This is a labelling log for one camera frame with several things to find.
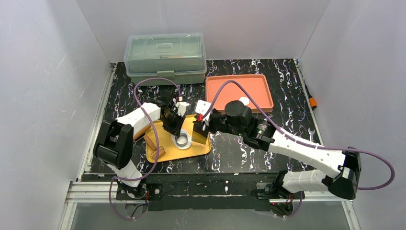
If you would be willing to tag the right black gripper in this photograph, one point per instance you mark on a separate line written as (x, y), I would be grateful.
(205, 123)

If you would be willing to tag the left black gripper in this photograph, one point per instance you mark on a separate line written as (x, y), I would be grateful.
(173, 119)

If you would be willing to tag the white dough ball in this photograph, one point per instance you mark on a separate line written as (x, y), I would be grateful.
(184, 141)

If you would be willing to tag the wooden dough roller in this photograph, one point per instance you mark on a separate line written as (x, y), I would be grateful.
(149, 143)

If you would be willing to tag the metal scraper orange handle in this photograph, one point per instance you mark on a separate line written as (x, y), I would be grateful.
(200, 137)

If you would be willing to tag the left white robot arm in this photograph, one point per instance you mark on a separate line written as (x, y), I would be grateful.
(114, 143)

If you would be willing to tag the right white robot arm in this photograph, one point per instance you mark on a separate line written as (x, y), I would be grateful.
(335, 171)

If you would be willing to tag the yellow plastic tray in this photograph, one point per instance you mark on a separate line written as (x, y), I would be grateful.
(172, 151)

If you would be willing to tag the flat round white wrapper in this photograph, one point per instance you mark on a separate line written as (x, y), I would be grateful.
(244, 100)

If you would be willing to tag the green plastic storage box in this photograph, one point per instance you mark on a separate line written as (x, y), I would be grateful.
(180, 58)

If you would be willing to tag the orange-red plastic tray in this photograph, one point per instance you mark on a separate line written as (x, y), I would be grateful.
(256, 86)

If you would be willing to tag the small metal wrench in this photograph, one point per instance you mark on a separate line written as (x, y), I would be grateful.
(311, 134)

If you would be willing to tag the orange black screwdriver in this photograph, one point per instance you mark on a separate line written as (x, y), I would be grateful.
(312, 101)

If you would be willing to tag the aluminium front frame rail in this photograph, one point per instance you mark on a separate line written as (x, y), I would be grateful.
(216, 205)

